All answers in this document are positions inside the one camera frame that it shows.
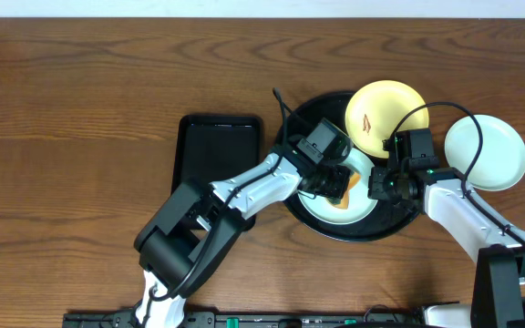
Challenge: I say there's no yellow green sponge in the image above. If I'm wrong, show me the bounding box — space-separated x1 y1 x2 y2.
329 171 361 210

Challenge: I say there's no black round tray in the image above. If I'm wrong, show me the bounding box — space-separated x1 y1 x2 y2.
283 90 418 242

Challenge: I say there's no yellow plate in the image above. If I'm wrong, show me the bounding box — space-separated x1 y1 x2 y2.
345 80 426 159

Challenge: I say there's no mint plate with red stain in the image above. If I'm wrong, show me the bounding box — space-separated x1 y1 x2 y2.
444 115 525 191

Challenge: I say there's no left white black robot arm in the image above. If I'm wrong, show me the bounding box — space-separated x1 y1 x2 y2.
134 145 352 327

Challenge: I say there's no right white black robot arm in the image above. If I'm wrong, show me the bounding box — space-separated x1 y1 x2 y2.
368 167 525 327

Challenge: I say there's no black rectangular tray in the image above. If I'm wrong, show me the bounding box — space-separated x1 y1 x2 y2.
170 113 263 232

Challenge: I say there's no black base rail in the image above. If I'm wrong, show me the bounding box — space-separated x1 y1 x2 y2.
61 311 424 328

